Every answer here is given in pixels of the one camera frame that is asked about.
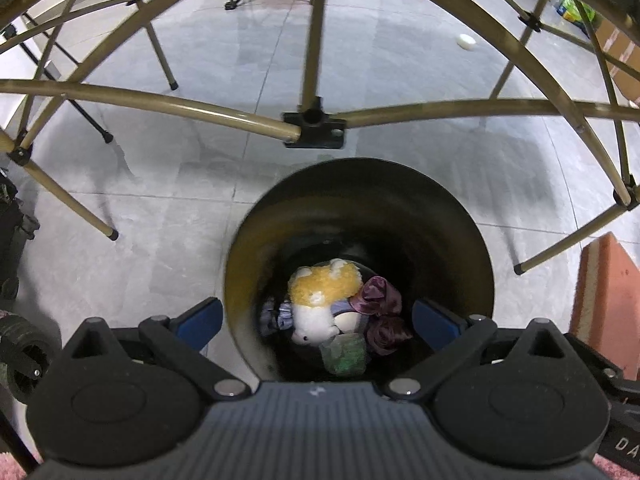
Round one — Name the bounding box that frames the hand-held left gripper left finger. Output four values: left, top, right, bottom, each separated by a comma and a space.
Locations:
62, 296, 252, 402

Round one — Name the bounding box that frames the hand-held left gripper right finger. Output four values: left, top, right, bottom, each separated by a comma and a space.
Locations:
384, 297, 576, 402

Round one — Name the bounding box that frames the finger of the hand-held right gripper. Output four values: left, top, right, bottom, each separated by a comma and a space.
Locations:
562, 332, 627, 383

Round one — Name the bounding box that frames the pink satin bow scrunchie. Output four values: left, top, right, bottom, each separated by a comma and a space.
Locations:
348, 276, 413, 357

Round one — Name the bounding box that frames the pink and tan sponge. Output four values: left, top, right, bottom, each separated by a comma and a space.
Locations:
570, 232, 640, 357

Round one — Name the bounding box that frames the blue striped cloth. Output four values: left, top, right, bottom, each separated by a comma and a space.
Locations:
258, 297, 297, 337

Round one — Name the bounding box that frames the yellow and white plush toy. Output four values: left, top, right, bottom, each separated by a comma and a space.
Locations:
287, 258, 364, 346

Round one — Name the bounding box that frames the black round trash bin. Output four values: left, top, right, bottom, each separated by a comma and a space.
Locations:
222, 157, 496, 383

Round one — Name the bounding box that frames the black wheeled cart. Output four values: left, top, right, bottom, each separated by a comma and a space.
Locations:
0, 311, 64, 476

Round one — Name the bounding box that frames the black tripod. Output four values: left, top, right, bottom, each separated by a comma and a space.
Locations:
0, 10, 114, 144

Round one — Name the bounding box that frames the pink rug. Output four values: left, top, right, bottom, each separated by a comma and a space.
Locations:
0, 452, 37, 480

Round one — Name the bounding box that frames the brown cardboard box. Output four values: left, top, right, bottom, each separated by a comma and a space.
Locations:
592, 16, 640, 109

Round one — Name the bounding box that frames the green bag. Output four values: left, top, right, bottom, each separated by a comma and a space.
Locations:
555, 0, 599, 24

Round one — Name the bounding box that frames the tan metal table frame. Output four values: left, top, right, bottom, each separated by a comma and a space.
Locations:
0, 0, 640, 276

